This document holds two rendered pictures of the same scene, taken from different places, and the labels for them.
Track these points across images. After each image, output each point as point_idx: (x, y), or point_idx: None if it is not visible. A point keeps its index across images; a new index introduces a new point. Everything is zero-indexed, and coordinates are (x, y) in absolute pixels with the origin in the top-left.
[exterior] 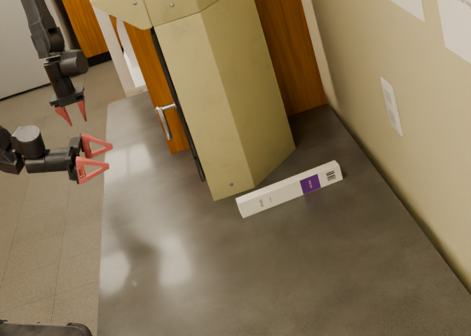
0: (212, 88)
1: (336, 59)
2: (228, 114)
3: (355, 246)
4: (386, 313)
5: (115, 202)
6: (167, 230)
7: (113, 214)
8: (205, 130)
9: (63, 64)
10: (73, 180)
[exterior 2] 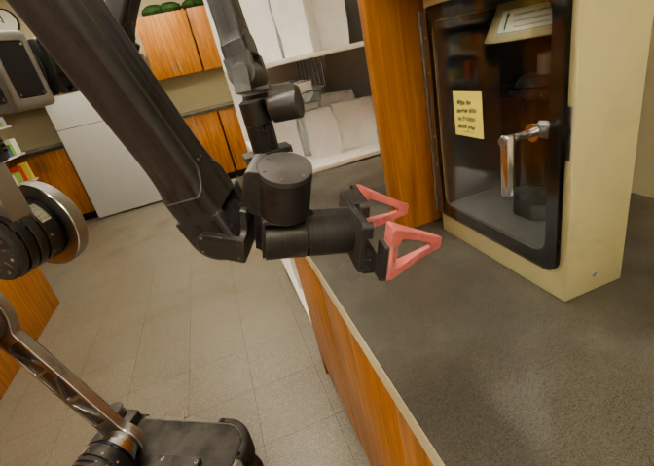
0: (628, 94)
1: (641, 106)
2: (631, 150)
3: None
4: None
5: (362, 303)
6: (531, 364)
7: (375, 324)
8: (594, 177)
9: (272, 102)
10: (364, 272)
